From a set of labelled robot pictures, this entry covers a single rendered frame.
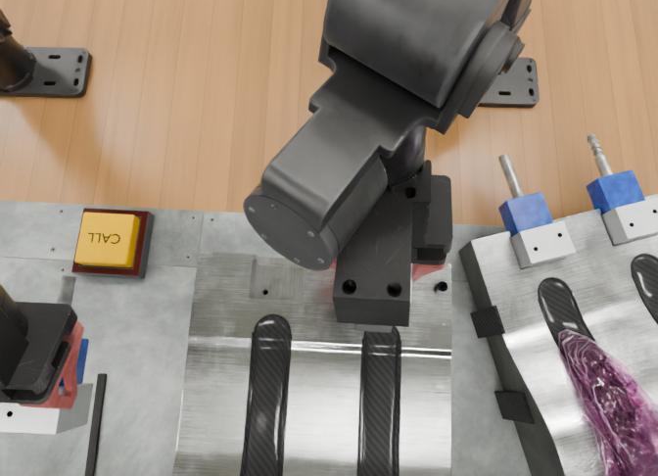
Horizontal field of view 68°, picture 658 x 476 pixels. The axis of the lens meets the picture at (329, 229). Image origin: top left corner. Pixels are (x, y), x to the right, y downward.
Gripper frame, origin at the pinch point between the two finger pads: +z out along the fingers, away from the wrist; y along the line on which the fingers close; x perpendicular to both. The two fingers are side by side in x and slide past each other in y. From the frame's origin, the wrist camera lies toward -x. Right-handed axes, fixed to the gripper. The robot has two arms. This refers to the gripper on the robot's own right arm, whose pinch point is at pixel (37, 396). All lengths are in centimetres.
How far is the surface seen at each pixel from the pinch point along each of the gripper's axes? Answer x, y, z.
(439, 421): 2.0, 35.0, 6.5
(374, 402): 3.5, 28.8, 6.2
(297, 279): 14.8, 20.5, 2.1
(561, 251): 17, 48, -1
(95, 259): 17.6, -2.7, 3.5
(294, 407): 2.5, 21.1, 6.1
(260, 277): 14.8, 16.6, 2.0
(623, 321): 12, 55, 4
